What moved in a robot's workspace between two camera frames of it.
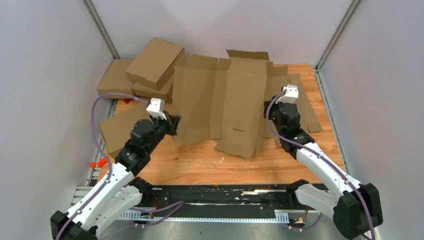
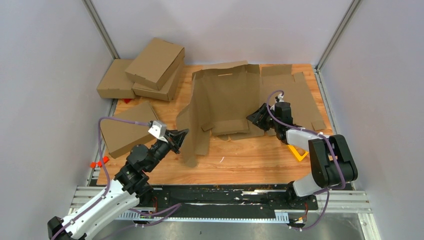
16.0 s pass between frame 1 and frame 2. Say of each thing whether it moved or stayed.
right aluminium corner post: stayed
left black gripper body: moved
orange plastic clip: stayed
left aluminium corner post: stayed
